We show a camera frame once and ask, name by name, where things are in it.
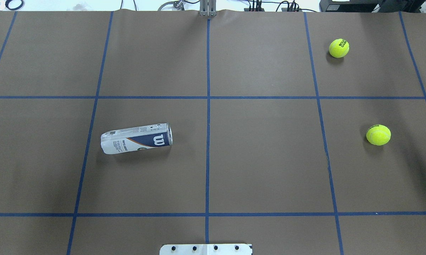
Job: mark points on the white blue tennis ball can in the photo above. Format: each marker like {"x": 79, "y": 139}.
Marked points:
{"x": 137, "y": 138}

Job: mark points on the white pedestal base plate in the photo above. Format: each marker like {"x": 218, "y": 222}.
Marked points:
{"x": 207, "y": 249}

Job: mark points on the black box on desk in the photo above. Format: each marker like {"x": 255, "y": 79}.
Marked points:
{"x": 348, "y": 5}

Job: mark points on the aluminium frame post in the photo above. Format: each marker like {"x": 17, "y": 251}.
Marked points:
{"x": 208, "y": 8}

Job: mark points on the yellow tennis ball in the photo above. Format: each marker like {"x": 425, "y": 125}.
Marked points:
{"x": 339, "y": 48}
{"x": 378, "y": 135}

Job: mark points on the blue tape roll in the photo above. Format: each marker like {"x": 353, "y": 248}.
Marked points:
{"x": 14, "y": 5}

